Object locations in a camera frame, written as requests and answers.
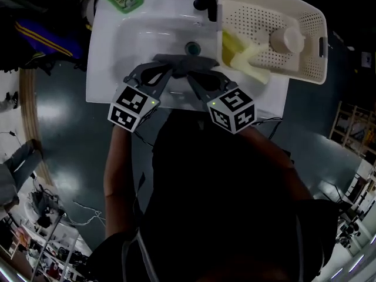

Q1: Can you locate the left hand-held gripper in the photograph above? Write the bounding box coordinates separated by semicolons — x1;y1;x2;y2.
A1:
107;62;177;133

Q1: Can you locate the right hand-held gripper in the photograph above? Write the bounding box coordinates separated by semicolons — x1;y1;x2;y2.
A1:
187;70;256;135

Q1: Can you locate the grey cloth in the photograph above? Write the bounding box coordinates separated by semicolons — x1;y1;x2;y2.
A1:
152;53;220;79

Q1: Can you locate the yellow cloth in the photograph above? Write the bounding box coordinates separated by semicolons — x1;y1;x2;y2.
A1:
220;29;271;85

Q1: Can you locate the person's left forearm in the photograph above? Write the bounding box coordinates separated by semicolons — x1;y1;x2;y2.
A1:
103;125;133;240

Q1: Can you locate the person's right forearm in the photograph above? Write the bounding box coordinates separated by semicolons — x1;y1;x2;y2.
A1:
240;125;312;201

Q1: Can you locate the teal sink drain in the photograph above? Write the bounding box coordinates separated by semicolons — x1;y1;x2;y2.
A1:
184;41;202;55

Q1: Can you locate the white sink basin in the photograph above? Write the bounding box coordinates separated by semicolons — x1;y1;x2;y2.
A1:
85;0;290;120

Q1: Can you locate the white cup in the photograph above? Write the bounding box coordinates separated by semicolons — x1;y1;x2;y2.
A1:
268;27;305;53

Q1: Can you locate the person's black shirt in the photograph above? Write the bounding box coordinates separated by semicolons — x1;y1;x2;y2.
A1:
86;110;338;282

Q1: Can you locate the black clothes pile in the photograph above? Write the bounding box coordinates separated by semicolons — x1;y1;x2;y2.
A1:
0;0;98;76

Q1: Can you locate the wooden shelf rack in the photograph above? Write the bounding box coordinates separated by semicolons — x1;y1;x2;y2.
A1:
328;100;376;158

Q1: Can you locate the black folding chair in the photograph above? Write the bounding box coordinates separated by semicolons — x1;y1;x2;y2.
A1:
321;180;353;214

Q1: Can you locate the white floor cable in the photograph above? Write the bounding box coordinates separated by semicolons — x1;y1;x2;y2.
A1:
63;200;106;227

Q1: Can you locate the grey harness strap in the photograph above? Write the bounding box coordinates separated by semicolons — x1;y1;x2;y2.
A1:
293;216;305;282
122;230;161;282

